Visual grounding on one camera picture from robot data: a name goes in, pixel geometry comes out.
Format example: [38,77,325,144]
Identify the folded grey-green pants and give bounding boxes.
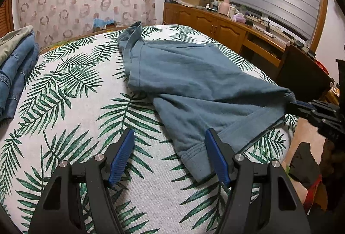
[0,25,35,64]

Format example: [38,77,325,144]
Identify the teal pants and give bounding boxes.
[116,21,297,183]

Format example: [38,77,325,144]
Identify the dark chair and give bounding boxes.
[276,44,335,105]

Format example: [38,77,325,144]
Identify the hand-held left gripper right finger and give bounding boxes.
[204,128,312,234]

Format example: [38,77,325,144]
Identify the box with blue plastic bags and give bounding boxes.
[92,18,117,33]

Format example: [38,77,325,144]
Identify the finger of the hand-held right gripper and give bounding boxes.
[309,100,340,116]
[286,101,321,125]

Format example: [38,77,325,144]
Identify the dark cloth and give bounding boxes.
[288,142,322,189]

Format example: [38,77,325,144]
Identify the leaf print bed sheet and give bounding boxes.
[0,24,298,234]

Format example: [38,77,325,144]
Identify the wooden louvred door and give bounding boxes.
[0,0,14,38]

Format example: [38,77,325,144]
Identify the wooden sideboard cabinet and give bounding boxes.
[163,1,289,67]

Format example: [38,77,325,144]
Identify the folded blue jeans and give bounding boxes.
[0,34,40,121]

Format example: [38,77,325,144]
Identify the pink thermos jug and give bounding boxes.
[218,0,231,15]

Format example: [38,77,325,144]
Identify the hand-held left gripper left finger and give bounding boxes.
[28,129,135,234]

